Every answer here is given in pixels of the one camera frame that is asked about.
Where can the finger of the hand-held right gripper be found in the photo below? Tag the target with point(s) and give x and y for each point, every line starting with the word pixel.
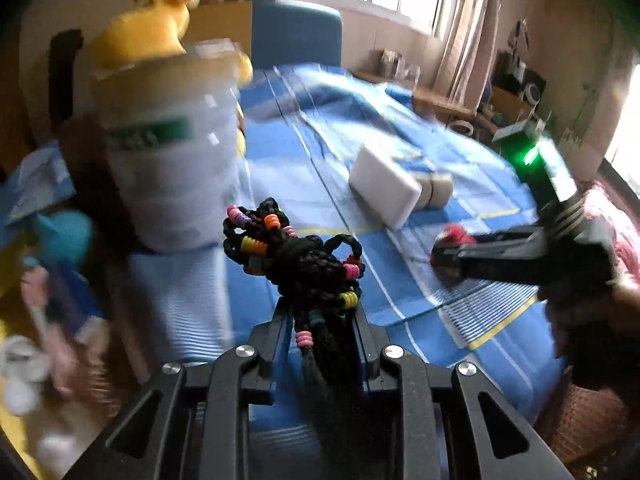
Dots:
pixel 495 255

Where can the white rectangular box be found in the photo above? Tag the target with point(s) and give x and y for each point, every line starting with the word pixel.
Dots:
pixel 385 185

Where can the clear acrylic organizer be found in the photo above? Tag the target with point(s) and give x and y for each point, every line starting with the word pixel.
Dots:
pixel 395 67

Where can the white fluffy toy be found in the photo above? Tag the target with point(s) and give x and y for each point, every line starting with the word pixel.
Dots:
pixel 22 375

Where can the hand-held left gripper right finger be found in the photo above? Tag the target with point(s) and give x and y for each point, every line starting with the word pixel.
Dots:
pixel 361 345

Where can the blue headboard panel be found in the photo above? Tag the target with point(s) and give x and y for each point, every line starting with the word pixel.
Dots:
pixel 297 35

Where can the white plastic bucket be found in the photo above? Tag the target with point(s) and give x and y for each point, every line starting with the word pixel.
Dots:
pixel 170 185

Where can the wooden desk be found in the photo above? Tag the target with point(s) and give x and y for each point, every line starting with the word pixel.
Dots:
pixel 440 105

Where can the person's right forearm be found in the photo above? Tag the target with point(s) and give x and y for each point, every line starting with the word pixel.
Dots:
pixel 600 350

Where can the black braid with coloured beads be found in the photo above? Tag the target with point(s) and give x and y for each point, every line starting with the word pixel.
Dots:
pixel 300 265

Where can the yellow bear plush toy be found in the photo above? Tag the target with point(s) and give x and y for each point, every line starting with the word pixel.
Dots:
pixel 140 35

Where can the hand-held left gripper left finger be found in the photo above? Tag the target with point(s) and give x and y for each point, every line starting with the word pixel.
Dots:
pixel 281 340

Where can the pink knitted cloth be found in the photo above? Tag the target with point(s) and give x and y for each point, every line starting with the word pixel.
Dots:
pixel 612 220

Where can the white tape roll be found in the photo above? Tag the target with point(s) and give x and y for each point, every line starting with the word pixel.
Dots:
pixel 452 127

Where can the brown woven basket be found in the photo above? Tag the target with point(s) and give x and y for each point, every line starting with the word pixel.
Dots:
pixel 585 420

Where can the light blue printed packet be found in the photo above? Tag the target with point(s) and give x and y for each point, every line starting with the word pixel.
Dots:
pixel 35 180

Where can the small white fan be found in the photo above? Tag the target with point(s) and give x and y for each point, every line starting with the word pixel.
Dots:
pixel 534 89

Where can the beige curtain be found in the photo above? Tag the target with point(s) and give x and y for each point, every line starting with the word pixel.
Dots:
pixel 467 35

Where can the beige bandage roll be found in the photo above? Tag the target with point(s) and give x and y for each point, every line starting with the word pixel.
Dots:
pixel 437 190

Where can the blue checked bedsheet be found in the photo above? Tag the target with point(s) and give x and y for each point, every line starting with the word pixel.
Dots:
pixel 325 125

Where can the yellow headboard panel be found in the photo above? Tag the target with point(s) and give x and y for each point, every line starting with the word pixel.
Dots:
pixel 220 27

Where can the blue fluffy toy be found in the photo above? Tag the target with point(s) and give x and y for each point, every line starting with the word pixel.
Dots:
pixel 62 235

